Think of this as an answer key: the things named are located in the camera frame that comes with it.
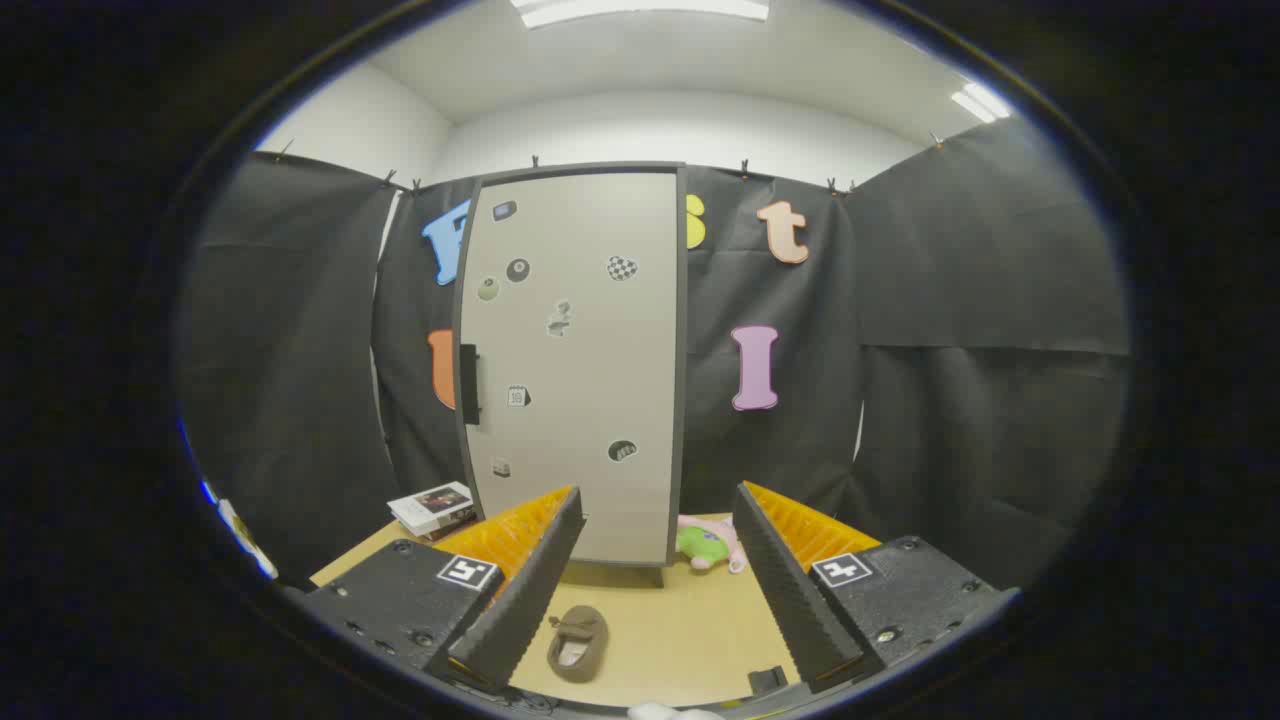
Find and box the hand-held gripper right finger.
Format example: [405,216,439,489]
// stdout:
[733,480,1021,696]

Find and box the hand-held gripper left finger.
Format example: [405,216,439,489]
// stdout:
[300,485,586,696]

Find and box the brown fuzzy shoe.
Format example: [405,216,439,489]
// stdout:
[546,605,610,685]

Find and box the light grey shoe cabinet door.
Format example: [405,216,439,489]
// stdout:
[458,170,681,568]

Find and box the dark grey shoe cabinet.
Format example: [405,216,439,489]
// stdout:
[452,162,689,588]

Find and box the green and pink plush toy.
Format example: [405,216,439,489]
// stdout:
[676,514,748,574]

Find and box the white book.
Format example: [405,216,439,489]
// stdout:
[388,482,476,536]

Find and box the white patterned object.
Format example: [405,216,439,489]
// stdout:
[217,498,279,581]

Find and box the black backdrop cloth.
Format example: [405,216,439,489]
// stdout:
[180,118,1131,591]

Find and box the white ceiling light panel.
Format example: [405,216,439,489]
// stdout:
[510,0,771,29]
[950,82,1013,124]

